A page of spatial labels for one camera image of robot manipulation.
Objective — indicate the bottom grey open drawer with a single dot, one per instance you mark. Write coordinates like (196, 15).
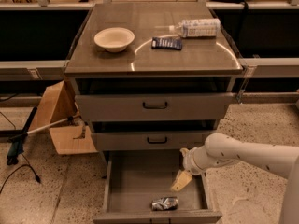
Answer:
(136, 178)

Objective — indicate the white bowl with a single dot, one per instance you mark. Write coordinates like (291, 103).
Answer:
(114, 40)

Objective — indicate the dark blue snack packet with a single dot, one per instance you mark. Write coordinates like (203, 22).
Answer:
(166, 43)

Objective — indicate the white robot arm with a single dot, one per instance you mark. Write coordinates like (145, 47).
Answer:
(220, 150)

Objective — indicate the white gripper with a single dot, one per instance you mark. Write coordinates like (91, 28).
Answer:
(189, 161)

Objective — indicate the silver redbull can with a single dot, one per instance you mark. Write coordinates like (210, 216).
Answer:
(164, 204)

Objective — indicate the clear plastic water bottle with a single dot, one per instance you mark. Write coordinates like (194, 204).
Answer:
(196, 28)

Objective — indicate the brown cardboard box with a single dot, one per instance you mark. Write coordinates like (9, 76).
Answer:
(71, 137)

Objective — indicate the white grabber stick tool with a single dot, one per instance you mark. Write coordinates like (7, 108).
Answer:
(17, 141)

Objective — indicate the middle grey drawer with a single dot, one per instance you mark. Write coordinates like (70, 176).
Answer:
(149, 140)

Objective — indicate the top grey drawer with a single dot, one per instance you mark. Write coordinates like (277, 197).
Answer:
(151, 107)

